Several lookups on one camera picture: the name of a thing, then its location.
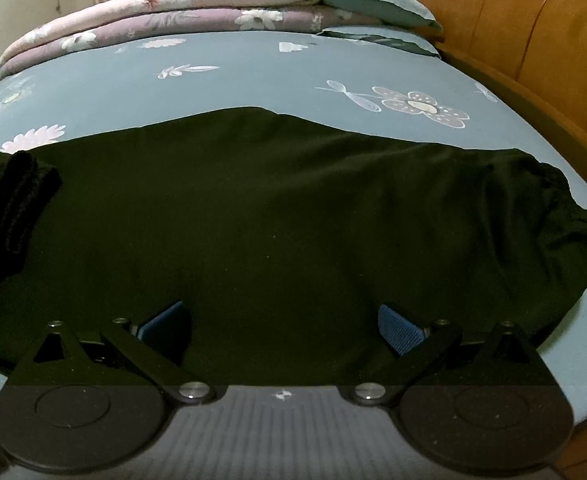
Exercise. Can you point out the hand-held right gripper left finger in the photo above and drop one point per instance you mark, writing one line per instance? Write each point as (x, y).
(166, 322)

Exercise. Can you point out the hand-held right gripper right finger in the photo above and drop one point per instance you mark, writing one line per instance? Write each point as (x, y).
(401, 330)

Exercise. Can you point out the blue floral bed sheet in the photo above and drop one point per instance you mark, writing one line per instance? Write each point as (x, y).
(248, 75)

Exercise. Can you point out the teal pillow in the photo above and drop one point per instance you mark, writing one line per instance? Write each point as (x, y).
(378, 5)
(388, 40)

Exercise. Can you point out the pink floral pillow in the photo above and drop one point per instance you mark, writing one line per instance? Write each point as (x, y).
(198, 22)

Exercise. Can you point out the wooden headboard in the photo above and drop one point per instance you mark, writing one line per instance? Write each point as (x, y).
(523, 35)

